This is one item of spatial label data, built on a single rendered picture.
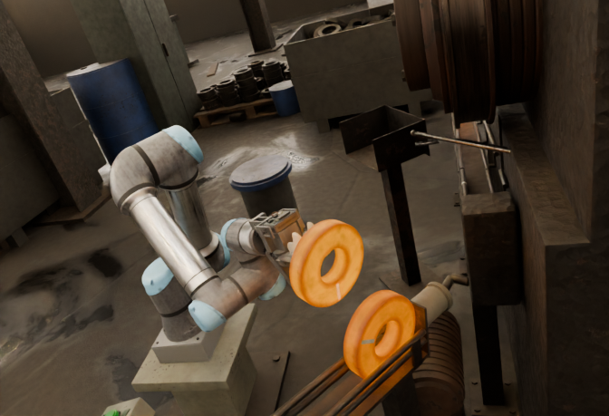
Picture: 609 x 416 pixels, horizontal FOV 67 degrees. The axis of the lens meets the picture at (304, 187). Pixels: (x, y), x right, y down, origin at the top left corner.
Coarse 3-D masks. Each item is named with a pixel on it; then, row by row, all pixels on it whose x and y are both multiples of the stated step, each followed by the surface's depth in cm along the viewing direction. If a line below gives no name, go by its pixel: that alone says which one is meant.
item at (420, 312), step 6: (414, 306) 82; (420, 306) 81; (420, 312) 81; (426, 312) 81; (420, 318) 82; (426, 318) 81; (420, 324) 82; (426, 324) 81; (414, 330) 84; (426, 330) 82; (426, 336) 82; (426, 348) 84
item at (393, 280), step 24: (360, 120) 175; (384, 120) 179; (408, 120) 165; (360, 144) 179; (384, 144) 152; (408, 144) 156; (384, 168) 156; (384, 192) 176; (408, 216) 177; (408, 240) 181; (408, 264) 186; (408, 288) 189
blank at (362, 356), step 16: (368, 304) 76; (384, 304) 75; (400, 304) 78; (352, 320) 75; (368, 320) 74; (384, 320) 76; (400, 320) 79; (352, 336) 74; (368, 336) 74; (384, 336) 82; (400, 336) 80; (352, 352) 74; (368, 352) 75; (384, 352) 80; (352, 368) 76; (368, 368) 76
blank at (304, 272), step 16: (320, 224) 79; (336, 224) 78; (304, 240) 77; (320, 240) 76; (336, 240) 79; (352, 240) 82; (304, 256) 75; (320, 256) 77; (336, 256) 84; (352, 256) 83; (304, 272) 75; (320, 272) 78; (336, 272) 83; (352, 272) 84; (304, 288) 76; (320, 288) 79; (336, 288) 82; (320, 304) 80
